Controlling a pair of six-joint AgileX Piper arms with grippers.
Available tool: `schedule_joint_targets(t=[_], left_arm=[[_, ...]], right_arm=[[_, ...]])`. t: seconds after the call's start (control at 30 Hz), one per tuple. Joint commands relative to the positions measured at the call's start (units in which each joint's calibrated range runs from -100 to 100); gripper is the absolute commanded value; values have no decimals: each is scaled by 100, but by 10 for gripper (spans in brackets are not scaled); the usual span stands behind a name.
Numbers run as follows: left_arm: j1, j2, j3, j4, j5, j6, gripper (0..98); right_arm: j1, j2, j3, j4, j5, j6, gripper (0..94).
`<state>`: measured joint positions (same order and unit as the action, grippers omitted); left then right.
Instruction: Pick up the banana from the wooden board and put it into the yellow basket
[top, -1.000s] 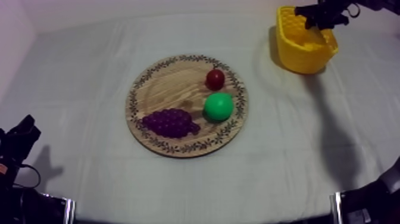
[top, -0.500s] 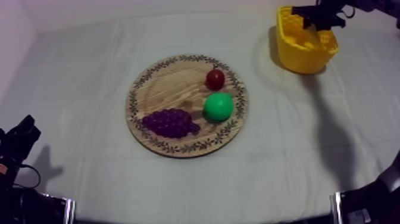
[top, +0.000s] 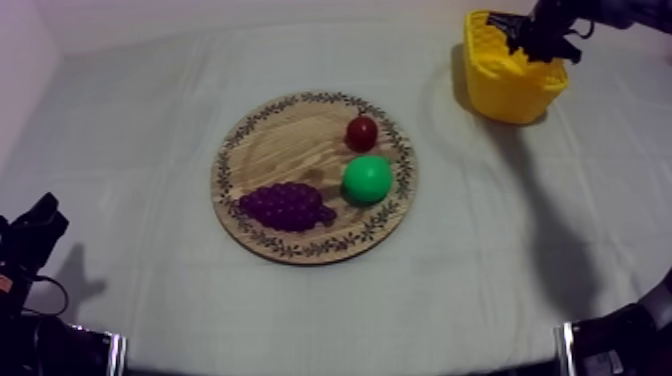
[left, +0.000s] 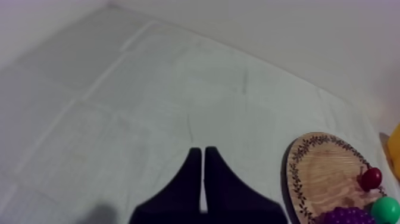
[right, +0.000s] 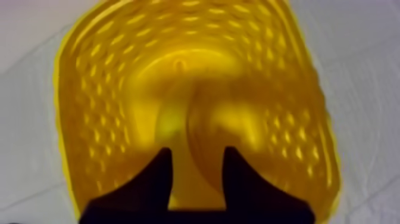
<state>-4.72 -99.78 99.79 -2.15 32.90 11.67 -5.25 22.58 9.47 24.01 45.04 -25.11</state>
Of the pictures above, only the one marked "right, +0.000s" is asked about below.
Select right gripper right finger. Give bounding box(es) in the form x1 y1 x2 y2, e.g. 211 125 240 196
222 145 315 224

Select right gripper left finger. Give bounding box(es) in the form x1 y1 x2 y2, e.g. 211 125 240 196
79 147 174 224

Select yellow plastic basket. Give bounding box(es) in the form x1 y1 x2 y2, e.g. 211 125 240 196
53 0 342 224

